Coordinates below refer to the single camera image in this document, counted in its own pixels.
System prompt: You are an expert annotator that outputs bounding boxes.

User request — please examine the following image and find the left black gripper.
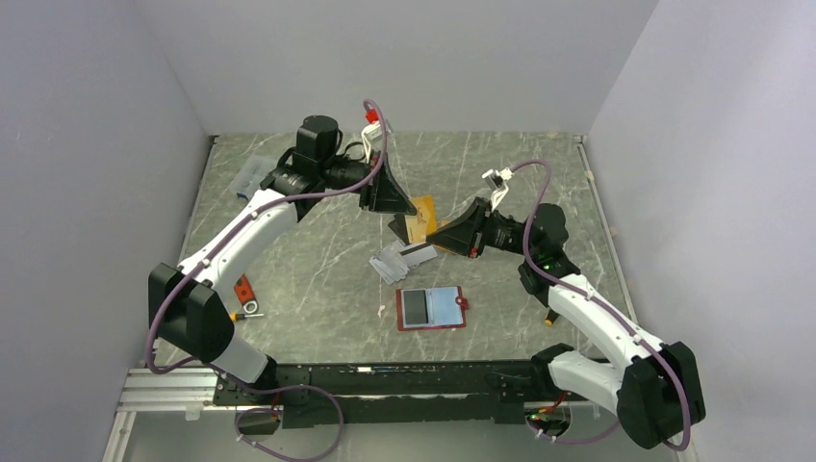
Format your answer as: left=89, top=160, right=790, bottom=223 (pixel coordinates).
left=319, top=151, right=416, bottom=216

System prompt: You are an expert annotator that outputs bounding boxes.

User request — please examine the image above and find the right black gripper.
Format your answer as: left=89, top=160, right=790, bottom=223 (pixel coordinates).
left=426, top=198, right=537, bottom=260

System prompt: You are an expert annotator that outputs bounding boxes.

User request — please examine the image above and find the black card holder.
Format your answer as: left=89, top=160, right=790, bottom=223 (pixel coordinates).
left=387, top=215, right=410, bottom=244

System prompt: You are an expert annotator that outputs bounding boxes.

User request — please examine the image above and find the single orange card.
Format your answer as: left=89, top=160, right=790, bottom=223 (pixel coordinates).
left=404, top=195, right=437, bottom=244

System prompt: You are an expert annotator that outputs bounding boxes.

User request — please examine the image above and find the white magnetic stripe card stack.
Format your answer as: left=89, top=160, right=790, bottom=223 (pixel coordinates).
left=369, top=241, right=439, bottom=285

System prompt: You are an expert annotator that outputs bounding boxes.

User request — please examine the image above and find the red leather wallet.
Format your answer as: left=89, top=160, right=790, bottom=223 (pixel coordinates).
left=395, top=286, right=469, bottom=331

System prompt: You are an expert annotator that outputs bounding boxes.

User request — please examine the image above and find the single black card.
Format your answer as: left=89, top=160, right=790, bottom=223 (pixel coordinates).
left=402, top=290, right=428, bottom=326

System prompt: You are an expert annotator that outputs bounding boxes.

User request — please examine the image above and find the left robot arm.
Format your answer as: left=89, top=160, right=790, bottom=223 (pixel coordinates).
left=145, top=115, right=416, bottom=404

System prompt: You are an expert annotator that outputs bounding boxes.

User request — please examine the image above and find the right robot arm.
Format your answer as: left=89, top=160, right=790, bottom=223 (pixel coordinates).
left=426, top=197, right=706, bottom=449

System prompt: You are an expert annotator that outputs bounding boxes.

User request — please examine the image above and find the yellow black screwdriver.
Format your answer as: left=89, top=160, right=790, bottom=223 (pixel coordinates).
left=545, top=308, right=559, bottom=326

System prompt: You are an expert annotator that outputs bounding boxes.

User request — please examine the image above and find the clear plastic organizer box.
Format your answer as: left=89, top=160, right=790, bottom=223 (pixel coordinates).
left=228, top=155, right=277, bottom=200

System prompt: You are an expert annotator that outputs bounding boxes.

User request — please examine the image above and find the red utility knife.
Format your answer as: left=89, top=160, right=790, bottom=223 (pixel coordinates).
left=234, top=274, right=259, bottom=315

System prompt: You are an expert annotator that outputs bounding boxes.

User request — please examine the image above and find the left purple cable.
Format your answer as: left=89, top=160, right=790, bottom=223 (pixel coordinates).
left=144, top=98, right=389, bottom=462

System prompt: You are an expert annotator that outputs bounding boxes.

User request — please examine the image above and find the purple cable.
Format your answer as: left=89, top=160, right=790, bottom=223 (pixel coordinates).
left=144, top=98, right=389, bottom=462
left=509, top=159, right=693, bottom=452

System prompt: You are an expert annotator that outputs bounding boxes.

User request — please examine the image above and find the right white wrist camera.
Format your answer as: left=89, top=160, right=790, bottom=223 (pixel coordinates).
left=481, top=167, right=513, bottom=211

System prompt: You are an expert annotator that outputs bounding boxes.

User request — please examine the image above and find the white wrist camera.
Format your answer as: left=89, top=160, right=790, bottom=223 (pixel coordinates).
left=361, top=107, right=391, bottom=165
left=481, top=167, right=513, bottom=211

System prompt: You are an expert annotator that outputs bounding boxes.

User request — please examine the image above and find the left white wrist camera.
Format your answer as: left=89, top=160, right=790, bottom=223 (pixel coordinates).
left=361, top=107, right=391, bottom=165

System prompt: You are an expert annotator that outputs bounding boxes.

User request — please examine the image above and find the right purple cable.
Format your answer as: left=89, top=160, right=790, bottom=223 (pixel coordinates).
left=509, top=159, right=693, bottom=452

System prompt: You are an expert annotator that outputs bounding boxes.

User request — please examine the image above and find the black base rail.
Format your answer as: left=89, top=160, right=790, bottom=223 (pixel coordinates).
left=214, top=360, right=584, bottom=429

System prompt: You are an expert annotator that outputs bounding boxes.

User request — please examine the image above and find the aluminium frame rail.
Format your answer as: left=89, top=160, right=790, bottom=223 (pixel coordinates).
left=101, top=362, right=700, bottom=462

